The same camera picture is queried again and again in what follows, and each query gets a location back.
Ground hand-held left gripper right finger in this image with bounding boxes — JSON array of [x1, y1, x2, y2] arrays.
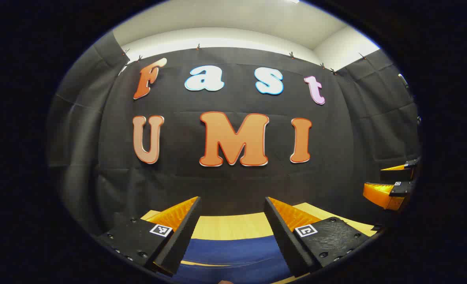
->
[[264, 196, 377, 278]]

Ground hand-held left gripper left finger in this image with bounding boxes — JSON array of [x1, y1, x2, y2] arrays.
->
[[96, 196, 201, 277]]

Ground blue jeans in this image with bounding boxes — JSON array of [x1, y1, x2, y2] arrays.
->
[[170, 235, 293, 284]]

